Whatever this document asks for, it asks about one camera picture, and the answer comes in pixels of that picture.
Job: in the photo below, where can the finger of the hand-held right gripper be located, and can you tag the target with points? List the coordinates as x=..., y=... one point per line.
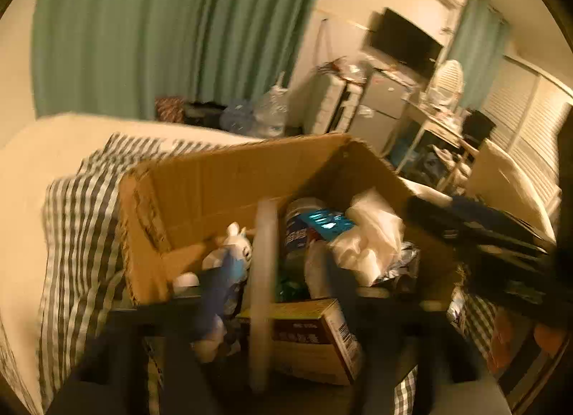
x=447, y=231
x=483, y=213

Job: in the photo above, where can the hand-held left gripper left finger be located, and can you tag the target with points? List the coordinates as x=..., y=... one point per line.
x=215, y=298

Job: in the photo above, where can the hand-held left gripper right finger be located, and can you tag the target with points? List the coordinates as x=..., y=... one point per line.
x=344, y=294

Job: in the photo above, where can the printed cardboard carton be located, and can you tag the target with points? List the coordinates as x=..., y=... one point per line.
x=309, y=339

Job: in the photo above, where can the large cardboard box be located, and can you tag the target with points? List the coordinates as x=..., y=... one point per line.
x=201, y=191

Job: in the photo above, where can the white round cap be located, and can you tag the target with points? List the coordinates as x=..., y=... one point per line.
x=186, y=283

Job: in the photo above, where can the cream cushion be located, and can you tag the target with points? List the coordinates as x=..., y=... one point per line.
x=506, y=177

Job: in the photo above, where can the silver foil packet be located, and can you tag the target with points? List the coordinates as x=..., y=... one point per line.
x=403, y=263

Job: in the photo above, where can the white rabbit toy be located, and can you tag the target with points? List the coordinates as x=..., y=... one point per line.
x=235, y=240

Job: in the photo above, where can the white plastic bag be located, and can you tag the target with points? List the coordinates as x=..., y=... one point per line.
x=371, y=236

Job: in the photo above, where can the white blue labelled canister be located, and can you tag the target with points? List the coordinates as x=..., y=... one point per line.
x=297, y=229

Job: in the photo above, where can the black chair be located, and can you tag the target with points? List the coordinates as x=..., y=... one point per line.
x=478, y=126

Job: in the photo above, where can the white dressing table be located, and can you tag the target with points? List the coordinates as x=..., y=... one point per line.
x=429, y=137

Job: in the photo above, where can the sliding door wardrobe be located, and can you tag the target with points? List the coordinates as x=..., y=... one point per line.
x=532, y=119

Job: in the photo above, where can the white oval mirror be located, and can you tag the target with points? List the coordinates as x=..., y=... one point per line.
x=447, y=81

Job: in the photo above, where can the grey fridge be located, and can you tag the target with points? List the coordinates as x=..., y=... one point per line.
x=385, y=106

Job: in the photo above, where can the checked blanket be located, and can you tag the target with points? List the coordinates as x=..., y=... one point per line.
x=76, y=218

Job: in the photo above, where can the white cabinet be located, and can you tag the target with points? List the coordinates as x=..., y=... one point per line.
x=333, y=101

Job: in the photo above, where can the narrow green curtain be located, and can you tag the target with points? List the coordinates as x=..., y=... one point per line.
x=481, y=39

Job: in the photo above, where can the black bag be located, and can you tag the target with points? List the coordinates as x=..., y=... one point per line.
x=203, y=113

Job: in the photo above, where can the black television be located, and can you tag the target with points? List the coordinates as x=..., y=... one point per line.
x=403, y=43

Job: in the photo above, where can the patterned brown bag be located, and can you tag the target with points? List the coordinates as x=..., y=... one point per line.
x=170, y=109

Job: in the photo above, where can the cream bed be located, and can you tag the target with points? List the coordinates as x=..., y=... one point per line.
x=44, y=151

